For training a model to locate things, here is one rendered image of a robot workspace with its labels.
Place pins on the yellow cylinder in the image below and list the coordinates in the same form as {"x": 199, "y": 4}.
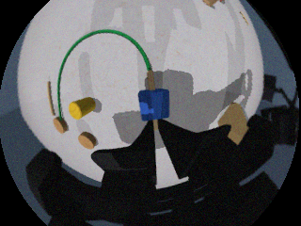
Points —
{"x": 79, "y": 109}

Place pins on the tan wooden disc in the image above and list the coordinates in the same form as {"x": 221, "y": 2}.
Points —
{"x": 87, "y": 140}

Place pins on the green string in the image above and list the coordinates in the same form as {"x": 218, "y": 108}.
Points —
{"x": 148, "y": 65}

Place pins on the blue cube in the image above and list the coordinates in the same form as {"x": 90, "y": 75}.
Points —
{"x": 154, "y": 104}

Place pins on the tan wooden cylinder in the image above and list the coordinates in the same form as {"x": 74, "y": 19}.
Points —
{"x": 209, "y": 2}

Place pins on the round wooden button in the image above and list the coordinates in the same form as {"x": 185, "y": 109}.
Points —
{"x": 61, "y": 126}

